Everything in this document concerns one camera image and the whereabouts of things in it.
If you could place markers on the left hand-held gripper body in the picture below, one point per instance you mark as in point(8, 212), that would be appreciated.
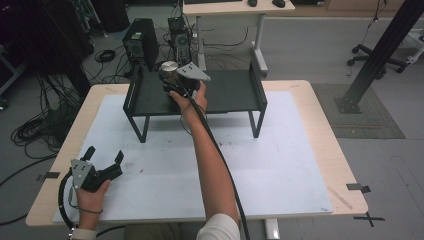
point(87, 176)

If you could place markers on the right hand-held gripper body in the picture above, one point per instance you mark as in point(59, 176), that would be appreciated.
point(188, 78)

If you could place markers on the beige jar with silver lid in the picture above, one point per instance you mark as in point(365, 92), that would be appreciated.
point(168, 71)

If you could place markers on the black metal shelf rack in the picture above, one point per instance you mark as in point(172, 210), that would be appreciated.
point(230, 91)

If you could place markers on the person's left hand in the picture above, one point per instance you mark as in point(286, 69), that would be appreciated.
point(90, 200)

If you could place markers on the person's right hand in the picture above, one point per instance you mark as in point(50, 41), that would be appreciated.
point(191, 103)

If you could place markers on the black tape strip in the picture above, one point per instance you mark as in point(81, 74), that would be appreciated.
point(357, 187)
point(50, 175)

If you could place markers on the small open computer tower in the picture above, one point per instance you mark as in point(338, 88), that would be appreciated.
point(180, 40)

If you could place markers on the large black computer tower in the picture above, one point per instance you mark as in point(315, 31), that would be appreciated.
point(141, 41)

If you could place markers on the black keyboard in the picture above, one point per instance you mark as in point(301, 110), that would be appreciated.
point(213, 1)

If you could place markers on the white-legged wooden desk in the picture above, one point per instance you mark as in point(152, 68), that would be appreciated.
point(233, 8)

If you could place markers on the person's olive trousers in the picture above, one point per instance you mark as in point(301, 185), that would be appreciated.
point(156, 231)

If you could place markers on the black computer mouse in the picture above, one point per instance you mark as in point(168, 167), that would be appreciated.
point(278, 3)
point(252, 2)

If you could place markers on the white sleeve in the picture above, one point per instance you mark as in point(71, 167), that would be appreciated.
point(218, 230)

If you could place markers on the white table mat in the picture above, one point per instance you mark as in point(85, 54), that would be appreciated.
point(276, 173)

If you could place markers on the light wooden table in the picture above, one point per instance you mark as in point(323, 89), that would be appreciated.
point(336, 140)

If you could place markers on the white table leg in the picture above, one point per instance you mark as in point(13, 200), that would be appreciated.
point(272, 230)

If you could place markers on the grey floor mat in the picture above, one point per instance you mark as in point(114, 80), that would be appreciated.
point(366, 123)

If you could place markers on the black office chair base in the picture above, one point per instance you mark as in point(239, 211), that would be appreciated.
point(373, 56)

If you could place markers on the black metal pillar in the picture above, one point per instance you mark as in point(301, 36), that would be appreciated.
point(383, 46)

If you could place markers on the black tape cross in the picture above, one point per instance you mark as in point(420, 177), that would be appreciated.
point(368, 219)

